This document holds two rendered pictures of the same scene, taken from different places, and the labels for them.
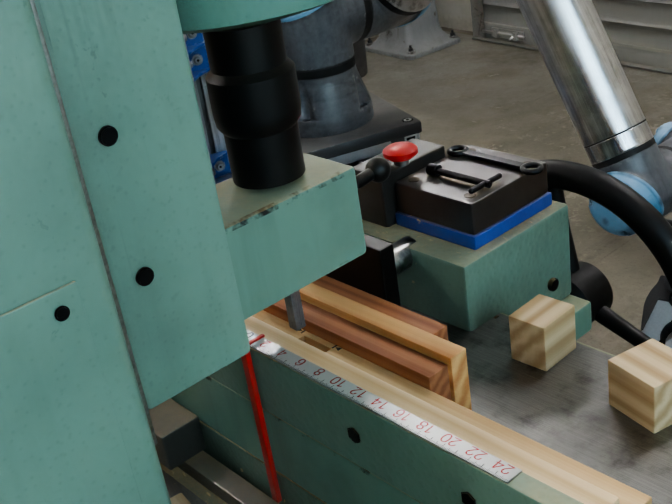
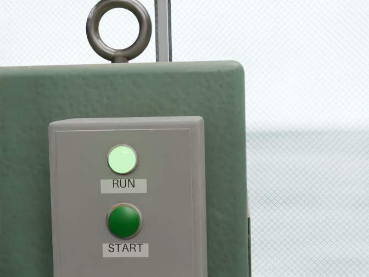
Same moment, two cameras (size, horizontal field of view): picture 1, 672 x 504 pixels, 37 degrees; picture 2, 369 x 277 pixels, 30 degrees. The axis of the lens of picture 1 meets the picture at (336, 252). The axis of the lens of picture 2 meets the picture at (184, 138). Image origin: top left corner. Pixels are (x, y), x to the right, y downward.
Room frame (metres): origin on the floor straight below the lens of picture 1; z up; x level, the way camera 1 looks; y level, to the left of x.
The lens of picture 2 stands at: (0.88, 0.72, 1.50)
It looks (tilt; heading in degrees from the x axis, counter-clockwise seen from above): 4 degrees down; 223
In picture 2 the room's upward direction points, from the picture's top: 1 degrees counter-clockwise
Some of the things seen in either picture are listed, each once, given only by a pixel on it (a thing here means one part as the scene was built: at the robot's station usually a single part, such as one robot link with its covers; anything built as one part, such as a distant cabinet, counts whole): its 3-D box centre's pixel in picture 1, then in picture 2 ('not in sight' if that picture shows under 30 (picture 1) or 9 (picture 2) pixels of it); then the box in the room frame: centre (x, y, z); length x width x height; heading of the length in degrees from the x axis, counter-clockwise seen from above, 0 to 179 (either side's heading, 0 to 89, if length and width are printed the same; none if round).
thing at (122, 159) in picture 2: not in sight; (122, 159); (0.58, 0.40, 1.46); 0.02 x 0.01 x 0.02; 128
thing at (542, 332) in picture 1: (542, 332); not in sight; (0.63, -0.14, 0.92); 0.04 x 0.03 x 0.04; 130
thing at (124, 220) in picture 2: not in sight; (123, 221); (0.58, 0.40, 1.42); 0.02 x 0.01 x 0.02; 128
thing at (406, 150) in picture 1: (400, 151); not in sight; (0.78, -0.07, 1.02); 0.03 x 0.03 x 0.01
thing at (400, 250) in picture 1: (380, 267); not in sight; (0.71, -0.03, 0.95); 0.09 x 0.07 x 0.09; 38
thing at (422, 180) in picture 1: (449, 182); not in sight; (0.78, -0.11, 0.99); 0.13 x 0.11 x 0.06; 38
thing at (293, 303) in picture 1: (292, 298); not in sight; (0.64, 0.04, 0.97); 0.01 x 0.01 x 0.05; 38
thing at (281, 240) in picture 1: (257, 245); not in sight; (0.63, 0.05, 1.03); 0.14 x 0.07 x 0.09; 128
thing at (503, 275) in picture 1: (459, 260); not in sight; (0.77, -0.11, 0.92); 0.15 x 0.13 x 0.09; 38
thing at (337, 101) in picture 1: (321, 89); not in sight; (1.48, -0.02, 0.87); 0.15 x 0.15 x 0.10
